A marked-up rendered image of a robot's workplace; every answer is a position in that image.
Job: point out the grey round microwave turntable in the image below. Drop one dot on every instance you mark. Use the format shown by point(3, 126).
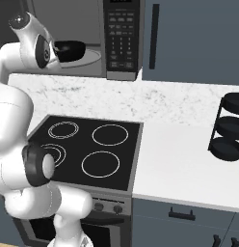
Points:
point(92, 58)

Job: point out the grey microwave oven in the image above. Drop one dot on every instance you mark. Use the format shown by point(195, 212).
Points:
point(121, 38)

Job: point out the dark microwave door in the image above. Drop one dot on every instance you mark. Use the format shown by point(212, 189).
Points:
point(5, 9)

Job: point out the black bowl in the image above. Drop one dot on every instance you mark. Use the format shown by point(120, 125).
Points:
point(71, 51)

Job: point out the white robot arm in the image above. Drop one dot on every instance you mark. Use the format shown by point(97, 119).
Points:
point(12, 122)

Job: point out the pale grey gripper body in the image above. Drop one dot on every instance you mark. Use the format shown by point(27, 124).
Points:
point(55, 59)

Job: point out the black hob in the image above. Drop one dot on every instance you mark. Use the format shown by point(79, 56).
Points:
point(92, 154)

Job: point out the blue-grey tall cupboard door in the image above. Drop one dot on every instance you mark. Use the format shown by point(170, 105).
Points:
point(198, 41)

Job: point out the blue-grey drawer front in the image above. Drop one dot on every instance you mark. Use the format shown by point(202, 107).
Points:
point(150, 215)

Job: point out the black oven knob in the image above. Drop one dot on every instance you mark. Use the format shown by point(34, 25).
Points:
point(117, 209)
point(99, 206)

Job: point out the blue-grey cupboard front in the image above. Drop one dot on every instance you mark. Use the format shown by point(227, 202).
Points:
point(1, 228)

